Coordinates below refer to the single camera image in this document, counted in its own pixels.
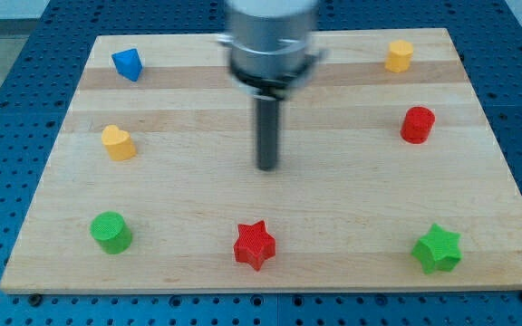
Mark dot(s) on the red cylinder block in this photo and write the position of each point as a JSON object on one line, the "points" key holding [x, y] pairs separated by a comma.
{"points": [[417, 124]]}

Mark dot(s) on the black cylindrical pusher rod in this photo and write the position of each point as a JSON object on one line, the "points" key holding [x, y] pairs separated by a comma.
{"points": [[267, 133]]}

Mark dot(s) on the green cylinder block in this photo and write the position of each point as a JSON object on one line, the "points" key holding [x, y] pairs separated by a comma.
{"points": [[111, 233]]}

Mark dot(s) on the green star block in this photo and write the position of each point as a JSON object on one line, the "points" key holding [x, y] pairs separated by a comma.
{"points": [[437, 250]]}

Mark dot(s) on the wooden board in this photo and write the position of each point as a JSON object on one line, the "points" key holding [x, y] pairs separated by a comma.
{"points": [[346, 204]]}

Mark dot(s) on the blue triangle block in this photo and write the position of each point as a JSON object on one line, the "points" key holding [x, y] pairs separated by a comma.
{"points": [[128, 64]]}

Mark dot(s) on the yellow heart block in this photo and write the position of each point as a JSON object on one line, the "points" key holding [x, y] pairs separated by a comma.
{"points": [[118, 143]]}

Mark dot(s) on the yellow hexagon block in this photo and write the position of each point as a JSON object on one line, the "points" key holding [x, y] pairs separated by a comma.
{"points": [[399, 56]]}

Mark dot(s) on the red star block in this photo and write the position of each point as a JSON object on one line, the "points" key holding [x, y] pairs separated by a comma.
{"points": [[254, 245]]}

